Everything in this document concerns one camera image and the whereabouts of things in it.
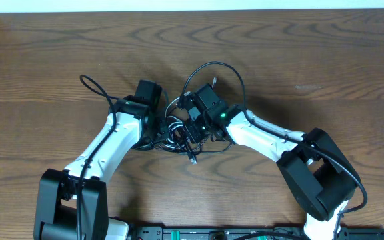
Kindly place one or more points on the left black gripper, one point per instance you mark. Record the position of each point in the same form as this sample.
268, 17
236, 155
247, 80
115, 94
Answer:
165, 131

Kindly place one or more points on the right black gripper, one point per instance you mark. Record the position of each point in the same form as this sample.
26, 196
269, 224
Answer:
194, 136

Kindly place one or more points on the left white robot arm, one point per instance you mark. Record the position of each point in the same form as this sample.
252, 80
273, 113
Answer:
72, 203

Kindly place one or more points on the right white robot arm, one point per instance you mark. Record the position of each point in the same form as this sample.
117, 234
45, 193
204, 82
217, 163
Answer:
317, 173

